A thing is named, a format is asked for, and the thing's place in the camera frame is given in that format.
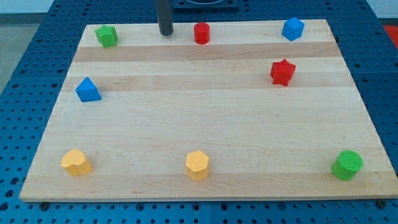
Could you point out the wooden board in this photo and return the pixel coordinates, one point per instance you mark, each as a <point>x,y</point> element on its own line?
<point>164,97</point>

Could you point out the yellow hexagon block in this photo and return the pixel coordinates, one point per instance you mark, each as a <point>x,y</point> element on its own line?
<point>196,164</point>

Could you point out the red cylinder block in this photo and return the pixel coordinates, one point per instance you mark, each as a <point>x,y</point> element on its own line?
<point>202,33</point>

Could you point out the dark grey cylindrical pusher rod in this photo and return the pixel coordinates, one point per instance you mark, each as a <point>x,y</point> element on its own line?
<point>164,15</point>

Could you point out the red star block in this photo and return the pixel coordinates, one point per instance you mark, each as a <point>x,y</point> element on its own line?
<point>282,72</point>

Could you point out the blue triangle block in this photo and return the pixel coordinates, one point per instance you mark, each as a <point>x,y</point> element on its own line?
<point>87,91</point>

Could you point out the green star block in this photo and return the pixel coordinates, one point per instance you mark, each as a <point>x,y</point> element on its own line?
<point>107,36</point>

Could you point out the blue hexagon block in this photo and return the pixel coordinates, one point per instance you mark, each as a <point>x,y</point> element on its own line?
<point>293,29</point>

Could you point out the green cylinder block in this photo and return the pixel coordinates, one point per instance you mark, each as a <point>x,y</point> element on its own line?
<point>346,165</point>

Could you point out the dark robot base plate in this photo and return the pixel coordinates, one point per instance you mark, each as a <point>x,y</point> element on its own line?
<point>205,4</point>

